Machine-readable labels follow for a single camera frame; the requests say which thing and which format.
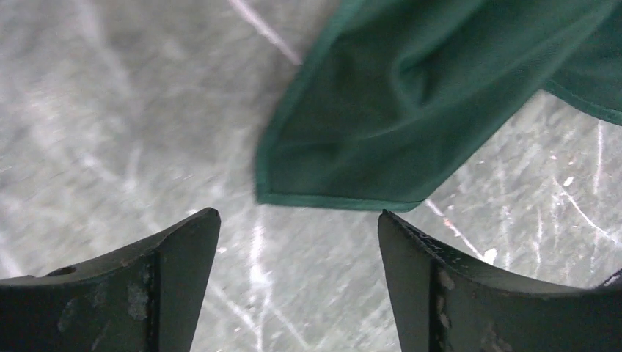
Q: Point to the green cloth napkin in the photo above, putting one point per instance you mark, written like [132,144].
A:
[395,96]

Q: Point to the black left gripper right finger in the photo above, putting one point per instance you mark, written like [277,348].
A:
[445,300]

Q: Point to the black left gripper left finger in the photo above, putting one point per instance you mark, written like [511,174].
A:
[146,296]

